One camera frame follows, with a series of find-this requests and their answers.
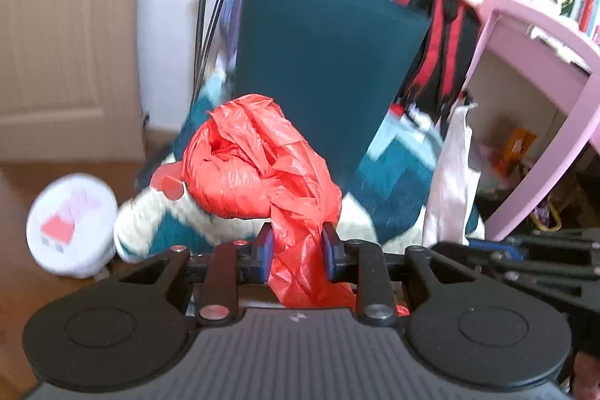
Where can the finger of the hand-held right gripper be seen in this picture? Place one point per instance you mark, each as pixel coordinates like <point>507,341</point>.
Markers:
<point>525,271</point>
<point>553,239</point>

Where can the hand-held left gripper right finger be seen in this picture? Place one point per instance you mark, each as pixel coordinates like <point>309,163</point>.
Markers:
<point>331,254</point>

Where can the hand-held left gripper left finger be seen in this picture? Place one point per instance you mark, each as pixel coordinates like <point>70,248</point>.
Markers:
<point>265,254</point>

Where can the red plastic bag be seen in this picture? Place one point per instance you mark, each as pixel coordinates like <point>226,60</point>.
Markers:
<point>262,175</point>

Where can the orange packet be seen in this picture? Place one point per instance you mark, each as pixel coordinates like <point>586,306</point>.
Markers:
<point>515,149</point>

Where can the teal and white zigzag blanket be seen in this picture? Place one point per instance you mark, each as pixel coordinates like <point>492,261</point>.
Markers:
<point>393,175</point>

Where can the white plastic bag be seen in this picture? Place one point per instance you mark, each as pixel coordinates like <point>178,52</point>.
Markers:
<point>452,179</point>

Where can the pink desk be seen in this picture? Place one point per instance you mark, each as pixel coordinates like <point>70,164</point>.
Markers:
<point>539,53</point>

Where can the white round pig-print box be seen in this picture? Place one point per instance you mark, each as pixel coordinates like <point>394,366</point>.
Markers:
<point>70,226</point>

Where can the red and black backpack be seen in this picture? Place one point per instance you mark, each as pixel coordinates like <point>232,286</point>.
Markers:
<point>436,48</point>

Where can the black thin rods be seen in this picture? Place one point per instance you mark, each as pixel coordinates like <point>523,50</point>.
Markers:
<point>211,20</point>

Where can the beige door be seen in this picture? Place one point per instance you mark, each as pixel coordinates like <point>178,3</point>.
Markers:
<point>65,34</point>

